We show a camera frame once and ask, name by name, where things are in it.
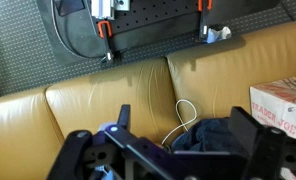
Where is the Trader Joe's paper bag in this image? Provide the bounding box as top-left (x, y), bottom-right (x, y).
top-left (249, 77), bottom-right (296, 140)

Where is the dark navy garment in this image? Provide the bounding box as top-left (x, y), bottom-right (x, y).
top-left (171, 117), bottom-right (249, 156)

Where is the crumpled white blue cloth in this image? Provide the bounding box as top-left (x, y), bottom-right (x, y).
top-left (206, 24), bottom-right (232, 44)

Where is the orange black clamp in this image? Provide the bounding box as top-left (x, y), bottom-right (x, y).
top-left (197, 0), bottom-right (214, 42)
top-left (97, 20), bottom-right (116, 63)

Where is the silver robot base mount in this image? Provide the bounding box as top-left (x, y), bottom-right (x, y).
top-left (90, 0), bottom-right (131, 20)

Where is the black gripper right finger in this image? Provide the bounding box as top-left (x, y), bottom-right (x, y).
top-left (228, 106), bottom-right (296, 180)

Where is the white cable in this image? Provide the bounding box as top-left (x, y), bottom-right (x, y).
top-left (161, 99), bottom-right (198, 146)

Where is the tan leather couch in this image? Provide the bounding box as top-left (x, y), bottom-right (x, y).
top-left (0, 18), bottom-right (296, 180)

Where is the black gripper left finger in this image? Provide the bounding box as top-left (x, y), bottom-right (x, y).
top-left (47, 104), bottom-right (171, 180)

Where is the black perforated robot table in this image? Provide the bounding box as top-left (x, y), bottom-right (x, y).
top-left (36, 0), bottom-right (282, 65)

